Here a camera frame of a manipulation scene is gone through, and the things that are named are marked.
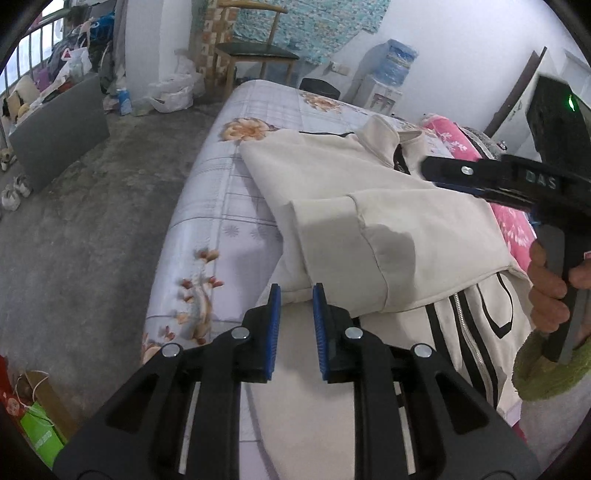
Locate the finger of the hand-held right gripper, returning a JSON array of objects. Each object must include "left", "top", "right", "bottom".
[{"left": 421, "top": 156, "right": 507, "bottom": 205}]

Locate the metal window railing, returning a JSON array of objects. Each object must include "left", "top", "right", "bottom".
[{"left": 0, "top": 0, "right": 75, "bottom": 100}]

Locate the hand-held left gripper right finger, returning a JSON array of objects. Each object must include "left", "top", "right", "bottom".
[{"left": 312, "top": 282, "right": 541, "bottom": 480}]

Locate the brown paper bag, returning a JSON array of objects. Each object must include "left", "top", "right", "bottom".
[{"left": 17, "top": 369, "right": 78, "bottom": 440}]

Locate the brick pattern panel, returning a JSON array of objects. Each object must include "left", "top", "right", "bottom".
[{"left": 190, "top": 0, "right": 237, "bottom": 95}]

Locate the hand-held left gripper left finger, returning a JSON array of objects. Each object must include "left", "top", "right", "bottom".
[{"left": 53, "top": 283, "right": 282, "bottom": 480}]

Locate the grey fuzzy blanket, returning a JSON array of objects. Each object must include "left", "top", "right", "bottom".
[{"left": 462, "top": 126, "right": 506, "bottom": 161}]

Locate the brown door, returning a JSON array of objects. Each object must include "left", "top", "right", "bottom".
[{"left": 484, "top": 46, "right": 548, "bottom": 145}]

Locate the person's right hand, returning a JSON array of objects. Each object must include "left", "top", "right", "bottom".
[{"left": 527, "top": 241, "right": 591, "bottom": 334}]

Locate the black stool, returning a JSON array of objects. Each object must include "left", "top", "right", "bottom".
[{"left": 298, "top": 78, "right": 342, "bottom": 100}]

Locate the person's fuzzy clothing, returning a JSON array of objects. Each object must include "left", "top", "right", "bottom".
[{"left": 521, "top": 385, "right": 587, "bottom": 468}]

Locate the green paper bag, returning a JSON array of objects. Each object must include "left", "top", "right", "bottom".
[{"left": 20, "top": 401, "right": 66, "bottom": 468}]

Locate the bed with floral sheet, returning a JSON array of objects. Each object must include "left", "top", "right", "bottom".
[{"left": 141, "top": 79, "right": 539, "bottom": 480}]

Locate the pile of clothes and bags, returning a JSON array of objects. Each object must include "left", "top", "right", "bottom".
[{"left": 9, "top": 11, "right": 117, "bottom": 123}]

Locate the teal patterned wall cloth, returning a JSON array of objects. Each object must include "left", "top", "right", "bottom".
[{"left": 231, "top": 0, "right": 392, "bottom": 64}]

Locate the white water dispenser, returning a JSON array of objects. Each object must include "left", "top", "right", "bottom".
[{"left": 353, "top": 73, "right": 403, "bottom": 117}]

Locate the pink floral blanket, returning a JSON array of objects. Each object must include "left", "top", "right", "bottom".
[{"left": 421, "top": 113, "right": 540, "bottom": 275}]

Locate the grey board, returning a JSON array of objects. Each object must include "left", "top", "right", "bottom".
[{"left": 8, "top": 73, "right": 112, "bottom": 193}]

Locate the person's right forearm green sleeve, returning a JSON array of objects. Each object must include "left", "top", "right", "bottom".
[{"left": 512, "top": 318, "right": 591, "bottom": 402}]

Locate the white plastic bag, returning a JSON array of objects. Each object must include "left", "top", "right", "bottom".
[{"left": 147, "top": 58, "right": 205, "bottom": 114}]

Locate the wooden chair dark seat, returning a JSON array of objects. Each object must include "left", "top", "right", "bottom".
[{"left": 211, "top": 0, "right": 302, "bottom": 99}]

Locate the red paper bag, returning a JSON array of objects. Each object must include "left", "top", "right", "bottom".
[{"left": 0, "top": 354, "right": 29, "bottom": 428}]

